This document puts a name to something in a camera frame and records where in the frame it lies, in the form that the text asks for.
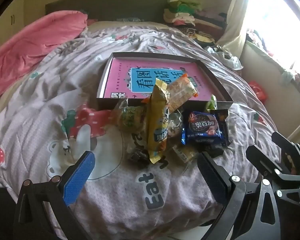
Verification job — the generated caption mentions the small dark brown candy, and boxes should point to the small dark brown candy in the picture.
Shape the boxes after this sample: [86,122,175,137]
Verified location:
[126,149,150,167]

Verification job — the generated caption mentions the pink book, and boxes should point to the pink book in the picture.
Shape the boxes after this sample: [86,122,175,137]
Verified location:
[102,57,227,102]

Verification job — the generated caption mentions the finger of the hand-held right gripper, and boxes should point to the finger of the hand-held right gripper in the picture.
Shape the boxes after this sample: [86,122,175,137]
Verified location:
[270,131,300,174]
[245,144,300,207]

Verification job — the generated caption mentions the clear red-print snack packet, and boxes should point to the clear red-print snack packet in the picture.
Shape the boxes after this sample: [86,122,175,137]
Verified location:
[166,110,188,140]

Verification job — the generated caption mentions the orange snack packet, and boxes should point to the orange snack packet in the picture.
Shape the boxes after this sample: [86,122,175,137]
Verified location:
[141,75,199,113]

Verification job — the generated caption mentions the printed pink blanket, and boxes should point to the printed pink blanket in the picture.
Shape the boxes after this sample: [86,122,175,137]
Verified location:
[0,21,290,240]

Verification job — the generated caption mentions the cream wardrobe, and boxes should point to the cream wardrobe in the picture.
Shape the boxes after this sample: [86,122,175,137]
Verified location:
[0,0,25,38]

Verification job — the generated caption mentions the clear green-label cake packet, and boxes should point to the clear green-label cake packet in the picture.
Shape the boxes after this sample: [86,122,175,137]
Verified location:
[112,99,150,133]

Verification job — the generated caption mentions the green candy packet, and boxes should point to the green candy packet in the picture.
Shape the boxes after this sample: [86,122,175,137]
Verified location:
[205,94,218,113]

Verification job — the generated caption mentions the red plastic bag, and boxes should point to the red plastic bag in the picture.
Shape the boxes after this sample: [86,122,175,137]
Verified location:
[247,81,268,103]

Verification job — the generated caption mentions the bright window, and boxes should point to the bright window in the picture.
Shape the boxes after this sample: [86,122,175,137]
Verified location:
[250,0,300,68]

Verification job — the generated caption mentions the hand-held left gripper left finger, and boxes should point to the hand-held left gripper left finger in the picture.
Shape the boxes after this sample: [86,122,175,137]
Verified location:
[14,151,95,240]

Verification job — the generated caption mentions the small yellowish cake packet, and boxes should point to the small yellowish cake packet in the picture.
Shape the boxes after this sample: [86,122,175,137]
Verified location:
[172,145,199,163]

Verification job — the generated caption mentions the white plastic bag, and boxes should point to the white plastic bag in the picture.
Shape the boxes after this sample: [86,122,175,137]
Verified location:
[207,45,243,70]

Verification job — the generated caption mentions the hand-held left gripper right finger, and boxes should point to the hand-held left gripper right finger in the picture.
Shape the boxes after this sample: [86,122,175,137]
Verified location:
[196,151,282,240]

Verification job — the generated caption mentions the black snack packet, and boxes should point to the black snack packet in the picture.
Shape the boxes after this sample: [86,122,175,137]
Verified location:
[215,109,234,145]

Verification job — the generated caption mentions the dark cardboard box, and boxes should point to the dark cardboard box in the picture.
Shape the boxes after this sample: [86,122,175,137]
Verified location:
[96,52,234,112]

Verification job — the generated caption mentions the pink quilt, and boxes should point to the pink quilt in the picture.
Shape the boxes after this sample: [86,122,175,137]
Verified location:
[0,10,88,102]

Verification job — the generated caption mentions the clothes on window sill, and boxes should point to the clothes on window sill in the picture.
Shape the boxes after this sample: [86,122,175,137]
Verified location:
[245,29,300,93]

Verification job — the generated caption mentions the long yellow snack packet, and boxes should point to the long yellow snack packet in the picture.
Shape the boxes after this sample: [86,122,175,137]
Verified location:
[147,77,171,164]

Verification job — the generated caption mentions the blue cookie packet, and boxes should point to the blue cookie packet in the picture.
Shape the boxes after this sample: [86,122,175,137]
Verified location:
[181,111,227,147]

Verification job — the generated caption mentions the pile of folded clothes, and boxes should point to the pile of folded clothes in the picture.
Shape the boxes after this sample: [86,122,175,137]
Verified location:
[163,0,228,45]

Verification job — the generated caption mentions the cream curtain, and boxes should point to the cream curtain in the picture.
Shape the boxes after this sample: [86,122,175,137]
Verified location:
[216,0,255,48]

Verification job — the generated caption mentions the grey bed headboard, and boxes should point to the grey bed headboard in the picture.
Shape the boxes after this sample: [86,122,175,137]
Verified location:
[45,0,170,22]

